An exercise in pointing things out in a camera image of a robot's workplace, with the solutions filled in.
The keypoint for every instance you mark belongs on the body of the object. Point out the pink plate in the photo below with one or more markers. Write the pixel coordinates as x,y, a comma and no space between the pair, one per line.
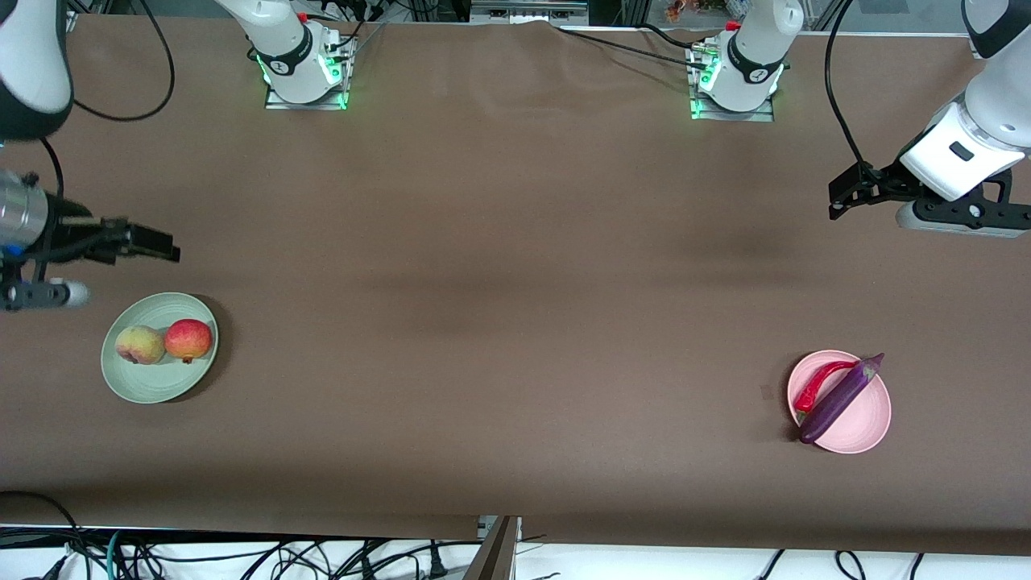
866,423

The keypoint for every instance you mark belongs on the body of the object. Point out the peach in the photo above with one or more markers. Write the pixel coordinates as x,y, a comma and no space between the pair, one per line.
138,345

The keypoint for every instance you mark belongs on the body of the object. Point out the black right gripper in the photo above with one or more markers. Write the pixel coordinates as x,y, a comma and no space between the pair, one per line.
71,235

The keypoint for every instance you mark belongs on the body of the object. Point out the green plate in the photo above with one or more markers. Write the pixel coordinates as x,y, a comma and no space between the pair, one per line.
153,383

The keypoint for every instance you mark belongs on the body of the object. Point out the purple eggplant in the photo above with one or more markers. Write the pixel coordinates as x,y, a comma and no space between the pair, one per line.
838,403

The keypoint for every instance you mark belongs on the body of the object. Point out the aluminium frame bar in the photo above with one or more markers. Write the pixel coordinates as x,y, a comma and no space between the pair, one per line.
523,10

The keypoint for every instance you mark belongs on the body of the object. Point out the brown support beam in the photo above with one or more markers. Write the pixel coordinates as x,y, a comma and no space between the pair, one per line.
495,556

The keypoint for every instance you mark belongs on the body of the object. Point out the red chili pepper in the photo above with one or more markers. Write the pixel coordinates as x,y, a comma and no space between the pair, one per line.
813,387

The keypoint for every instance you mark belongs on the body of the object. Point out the brown table covering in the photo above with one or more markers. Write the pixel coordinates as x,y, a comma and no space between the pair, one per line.
483,242

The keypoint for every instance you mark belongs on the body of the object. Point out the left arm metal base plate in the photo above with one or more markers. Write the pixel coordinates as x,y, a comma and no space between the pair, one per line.
761,114

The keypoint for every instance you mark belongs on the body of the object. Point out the orange background object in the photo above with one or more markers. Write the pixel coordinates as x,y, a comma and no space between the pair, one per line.
681,10

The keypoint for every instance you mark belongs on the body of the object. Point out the aluminium corner profile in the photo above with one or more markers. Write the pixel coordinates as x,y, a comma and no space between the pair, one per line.
976,46

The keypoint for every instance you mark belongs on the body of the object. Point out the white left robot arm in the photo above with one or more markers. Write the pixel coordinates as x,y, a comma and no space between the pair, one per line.
987,129

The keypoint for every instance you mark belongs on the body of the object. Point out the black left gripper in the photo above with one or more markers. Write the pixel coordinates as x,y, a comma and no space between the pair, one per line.
884,179

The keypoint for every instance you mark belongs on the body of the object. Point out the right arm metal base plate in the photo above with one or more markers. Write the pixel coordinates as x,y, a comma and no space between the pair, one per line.
282,103

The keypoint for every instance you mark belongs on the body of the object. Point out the red pomegranate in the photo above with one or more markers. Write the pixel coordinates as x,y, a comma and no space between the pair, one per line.
188,340

